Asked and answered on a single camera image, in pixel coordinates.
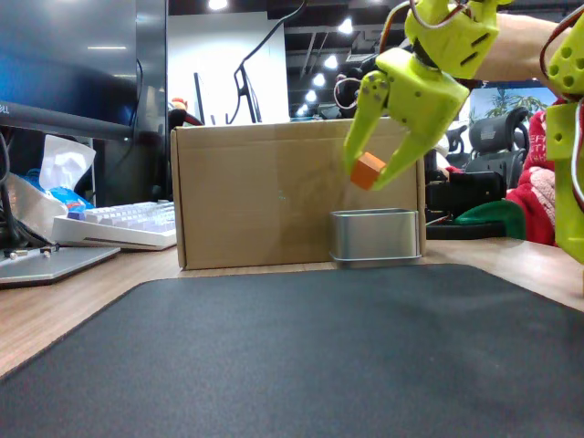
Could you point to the yellow-green gripper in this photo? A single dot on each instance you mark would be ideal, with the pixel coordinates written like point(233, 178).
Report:
point(422, 93)

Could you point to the orange cube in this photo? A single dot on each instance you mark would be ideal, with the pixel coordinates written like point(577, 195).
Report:
point(366, 172)

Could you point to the yellow-green robot arm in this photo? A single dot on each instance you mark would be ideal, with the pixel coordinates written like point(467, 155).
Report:
point(451, 32)

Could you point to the person's bare forearm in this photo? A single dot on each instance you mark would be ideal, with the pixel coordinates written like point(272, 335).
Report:
point(515, 50)

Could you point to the rectangular metal tin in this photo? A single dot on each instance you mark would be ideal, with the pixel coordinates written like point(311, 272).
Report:
point(374, 235)

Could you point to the black device block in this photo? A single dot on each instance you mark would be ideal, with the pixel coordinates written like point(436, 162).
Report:
point(465, 189)

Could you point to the round ceiling light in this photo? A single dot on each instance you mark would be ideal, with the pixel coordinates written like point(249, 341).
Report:
point(217, 3)
point(318, 80)
point(330, 61)
point(345, 25)

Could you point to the black mesh office chair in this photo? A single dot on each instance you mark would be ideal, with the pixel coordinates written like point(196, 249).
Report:
point(497, 137)

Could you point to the screen showing palm trees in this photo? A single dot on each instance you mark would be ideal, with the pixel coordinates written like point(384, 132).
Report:
point(515, 102)

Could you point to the green rounded object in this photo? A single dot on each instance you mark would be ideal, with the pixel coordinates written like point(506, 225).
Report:
point(493, 218)

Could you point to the brown cardboard box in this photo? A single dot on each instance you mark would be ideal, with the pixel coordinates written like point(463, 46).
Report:
point(255, 196)

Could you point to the red fluffy garment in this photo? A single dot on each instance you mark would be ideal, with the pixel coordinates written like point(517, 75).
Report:
point(534, 201)

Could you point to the black fabric desk mat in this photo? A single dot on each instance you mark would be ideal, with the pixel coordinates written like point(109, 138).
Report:
point(292, 356)

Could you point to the white keyboard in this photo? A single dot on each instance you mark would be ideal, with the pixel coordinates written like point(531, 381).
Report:
point(123, 226)

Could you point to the white tissue pack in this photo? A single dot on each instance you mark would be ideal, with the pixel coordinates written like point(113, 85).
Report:
point(64, 162)

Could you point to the blue plastic packet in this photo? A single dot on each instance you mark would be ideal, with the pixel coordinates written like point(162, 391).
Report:
point(68, 198)

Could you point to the dark computer monitor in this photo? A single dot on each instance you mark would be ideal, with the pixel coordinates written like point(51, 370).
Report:
point(68, 68)

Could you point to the silver foil bag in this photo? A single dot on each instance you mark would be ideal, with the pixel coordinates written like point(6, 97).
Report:
point(32, 205)

